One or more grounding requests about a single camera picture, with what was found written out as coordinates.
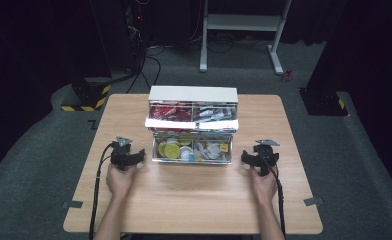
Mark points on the pile of white sauce packets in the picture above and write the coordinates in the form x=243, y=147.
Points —
x=214, y=114

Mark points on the white organizer frame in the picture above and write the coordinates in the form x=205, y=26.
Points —
x=192, y=94

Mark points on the pile of whitish small packets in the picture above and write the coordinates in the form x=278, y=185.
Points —
x=209, y=150

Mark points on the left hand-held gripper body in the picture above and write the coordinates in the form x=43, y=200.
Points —
x=121, y=156

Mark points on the person's right hand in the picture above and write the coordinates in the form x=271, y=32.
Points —
x=264, y=186

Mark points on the black base with striped tape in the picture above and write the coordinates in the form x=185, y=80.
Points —
x=90, y=96

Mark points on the black equipment rack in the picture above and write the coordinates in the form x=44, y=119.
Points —
x=135, y=33

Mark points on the green coffee capsule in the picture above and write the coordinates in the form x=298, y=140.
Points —
x=185, y=138
x=171, y=150
x=161, y=148

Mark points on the person's left hand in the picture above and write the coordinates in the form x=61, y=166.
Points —
x=119, y=181

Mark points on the pile of red sauce packets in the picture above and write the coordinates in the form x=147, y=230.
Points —
x=170, y=112

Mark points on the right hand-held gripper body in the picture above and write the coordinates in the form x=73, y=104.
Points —
x=265, y=158

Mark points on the white metal stand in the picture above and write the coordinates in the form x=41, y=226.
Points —
x=240, y=22

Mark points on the black base with yellow tape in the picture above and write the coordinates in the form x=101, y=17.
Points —
x=324, y=101

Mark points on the small red floor object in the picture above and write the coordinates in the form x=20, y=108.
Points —
x=286, y=75

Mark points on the white creamer cup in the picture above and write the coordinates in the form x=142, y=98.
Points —
x=185, y=153

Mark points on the yellow packet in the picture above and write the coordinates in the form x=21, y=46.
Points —
x=224, y=147

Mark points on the grey tape piece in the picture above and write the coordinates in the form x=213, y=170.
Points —
x=72, y=204
x=313, y=201

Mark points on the clear drawer with capsules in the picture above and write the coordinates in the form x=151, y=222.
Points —
x=192, y=160

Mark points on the clear drawer with sauce packets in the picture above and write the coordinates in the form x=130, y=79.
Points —
x=192, y=124

